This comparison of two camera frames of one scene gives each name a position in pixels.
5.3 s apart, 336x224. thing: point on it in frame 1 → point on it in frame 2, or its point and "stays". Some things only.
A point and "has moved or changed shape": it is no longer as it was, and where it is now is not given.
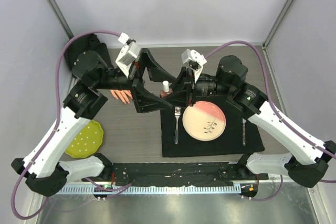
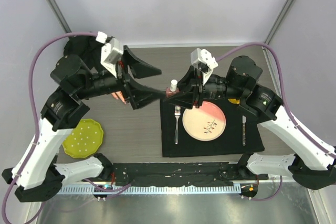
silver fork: [177, 110] stays
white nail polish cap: [166, 86] has moved or changed shape
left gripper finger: [156, 72] → [139, 70]
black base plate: [205, 173] stays
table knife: [244, 121] stays
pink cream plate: [204, 121] stays
